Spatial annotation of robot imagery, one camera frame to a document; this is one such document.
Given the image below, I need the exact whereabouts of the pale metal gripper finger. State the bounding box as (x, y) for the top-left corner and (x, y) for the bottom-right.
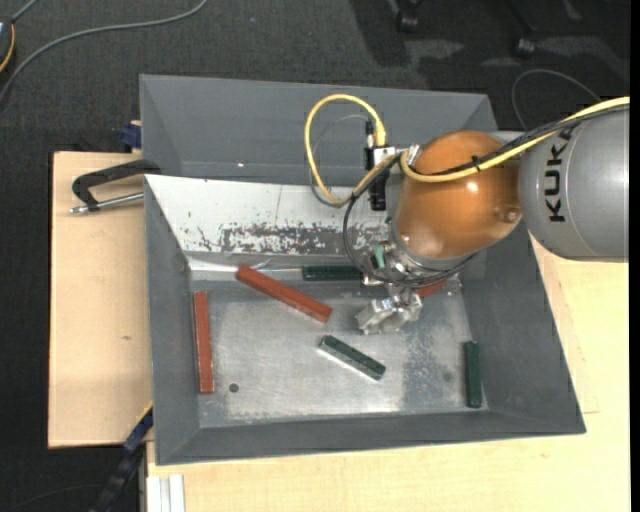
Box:
(354, 298), (400, 330)
(363, 300), (424, 336)

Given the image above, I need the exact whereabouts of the red-brown flat block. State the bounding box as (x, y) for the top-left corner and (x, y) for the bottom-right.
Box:
(234, 263), (334, 325)
(192, 290), (216, 395)
(417, 279), (449, 300)

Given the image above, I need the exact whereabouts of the dark green flat block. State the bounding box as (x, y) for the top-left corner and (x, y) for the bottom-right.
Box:
(301, 265), (364, 282)
(318, 334), (388, 382)
(463, 340), (485, 410)

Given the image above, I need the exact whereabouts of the grey metal bin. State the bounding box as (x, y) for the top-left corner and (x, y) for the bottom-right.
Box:
(138, 73), (587, 466)

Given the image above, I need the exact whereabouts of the pale wood flat board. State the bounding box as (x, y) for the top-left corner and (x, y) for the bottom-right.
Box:
(48, 151), (154, 449)

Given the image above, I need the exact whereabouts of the black cylinder on white bracket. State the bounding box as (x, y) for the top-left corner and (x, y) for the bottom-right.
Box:
(363, 119), (401, 212)

